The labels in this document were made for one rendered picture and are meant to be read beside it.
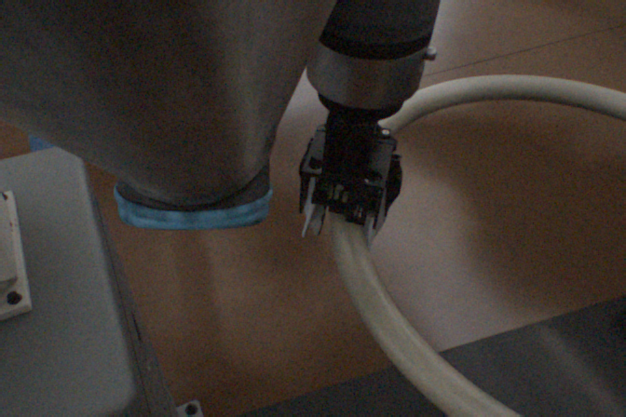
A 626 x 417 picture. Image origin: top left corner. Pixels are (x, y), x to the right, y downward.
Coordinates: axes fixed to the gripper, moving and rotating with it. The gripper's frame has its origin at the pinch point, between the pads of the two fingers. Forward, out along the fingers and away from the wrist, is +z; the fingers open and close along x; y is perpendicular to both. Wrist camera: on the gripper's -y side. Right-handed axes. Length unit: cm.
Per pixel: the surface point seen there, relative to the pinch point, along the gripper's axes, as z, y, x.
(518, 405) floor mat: 82, -27, 47
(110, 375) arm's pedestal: 0.1, 22.2, -15.9
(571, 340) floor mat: 82, -50, 61
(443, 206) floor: 88, -97, 25
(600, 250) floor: 84, -87, 74
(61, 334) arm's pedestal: 0.7, 19.4, -22.3
